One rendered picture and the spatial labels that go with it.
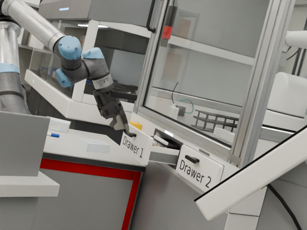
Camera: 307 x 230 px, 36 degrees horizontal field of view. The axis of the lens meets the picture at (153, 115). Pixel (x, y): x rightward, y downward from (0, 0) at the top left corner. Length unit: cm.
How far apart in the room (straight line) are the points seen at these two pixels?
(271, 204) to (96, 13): 181
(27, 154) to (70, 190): 54
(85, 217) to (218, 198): 125
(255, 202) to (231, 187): 70
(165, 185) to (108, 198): 29
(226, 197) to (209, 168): 73
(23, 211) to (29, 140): 23
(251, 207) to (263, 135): 24
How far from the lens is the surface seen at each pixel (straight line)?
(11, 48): 186
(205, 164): 166
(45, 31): 172
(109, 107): 183
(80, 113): 268
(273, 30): 153
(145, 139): 182
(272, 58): 150
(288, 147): 87
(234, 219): 157
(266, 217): 108
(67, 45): 165
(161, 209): 196
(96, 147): 213
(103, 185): 207
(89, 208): 209
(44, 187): 151
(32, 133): 152
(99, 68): 180
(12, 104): 152
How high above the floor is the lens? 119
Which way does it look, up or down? 6 degrees down
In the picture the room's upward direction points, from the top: 14 degrees clockwise
